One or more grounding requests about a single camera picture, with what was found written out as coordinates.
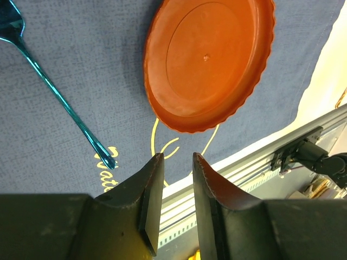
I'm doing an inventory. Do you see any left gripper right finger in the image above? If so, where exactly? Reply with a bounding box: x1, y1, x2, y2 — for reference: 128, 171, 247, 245
192, 153, 346, 259

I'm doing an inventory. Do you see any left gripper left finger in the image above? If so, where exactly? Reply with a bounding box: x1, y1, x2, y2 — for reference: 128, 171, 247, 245
1, 153, 164, 259

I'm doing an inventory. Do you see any gold metal spoon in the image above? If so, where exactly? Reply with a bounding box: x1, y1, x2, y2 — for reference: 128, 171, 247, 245
335, 88, 347, 109

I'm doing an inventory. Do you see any orange plastic plate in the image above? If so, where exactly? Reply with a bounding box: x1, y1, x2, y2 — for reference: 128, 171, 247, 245
143, 1, 275, 133

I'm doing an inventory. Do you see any blue cloth placemat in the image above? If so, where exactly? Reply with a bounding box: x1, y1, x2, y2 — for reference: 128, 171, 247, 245
1, 1, 345, 196

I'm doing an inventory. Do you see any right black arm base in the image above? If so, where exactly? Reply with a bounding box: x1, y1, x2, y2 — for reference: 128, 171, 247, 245
271, 126, 333, 174

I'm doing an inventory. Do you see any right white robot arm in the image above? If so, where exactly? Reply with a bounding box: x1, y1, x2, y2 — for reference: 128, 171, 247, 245
295, 144, 346, 189

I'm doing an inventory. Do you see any perforated grey cable duct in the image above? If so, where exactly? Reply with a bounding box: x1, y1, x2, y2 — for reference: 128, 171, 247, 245
158, 171, 278, 249

